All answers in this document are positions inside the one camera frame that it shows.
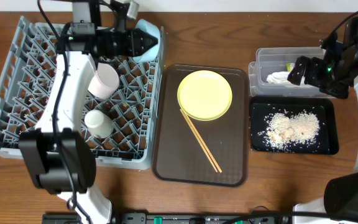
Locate white plastic cup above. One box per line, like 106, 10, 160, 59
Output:
84, 110, 114, 139

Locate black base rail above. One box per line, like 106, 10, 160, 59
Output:
40, 211, 292, 224

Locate rice and nut scraps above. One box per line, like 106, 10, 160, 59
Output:
257, 110, 321, 151

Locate black plastic tray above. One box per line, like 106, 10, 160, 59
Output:
250, 96, 339, 155

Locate light blue plastic bowl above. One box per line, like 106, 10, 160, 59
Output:
132, 19, 161, 63

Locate grey plastic dishwasher rack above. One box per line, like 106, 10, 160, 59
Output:
0, 17, 165, 170

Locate pink plastic bowl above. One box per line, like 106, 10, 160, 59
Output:
88, 63, 120, 99

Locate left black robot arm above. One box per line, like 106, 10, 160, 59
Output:
19, 1, 161, 223

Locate yellow plastic plate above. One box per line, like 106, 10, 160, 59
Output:
177, 70, 233, 121

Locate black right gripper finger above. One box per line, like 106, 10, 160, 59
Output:
304, 57, 324, 86
287, 56, 310, 86

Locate clear plastic waste bin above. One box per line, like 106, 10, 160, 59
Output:
249, 47, 330, 98

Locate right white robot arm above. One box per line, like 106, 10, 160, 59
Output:
288, 12, 358, 223

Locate white paper napkin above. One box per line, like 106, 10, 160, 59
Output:
266, 72, 291, 85

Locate brown plastic serving tray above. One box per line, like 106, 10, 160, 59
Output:
152, 65, 249, 187

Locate green silver snack wrapper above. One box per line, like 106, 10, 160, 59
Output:
286, 63, 295, 72

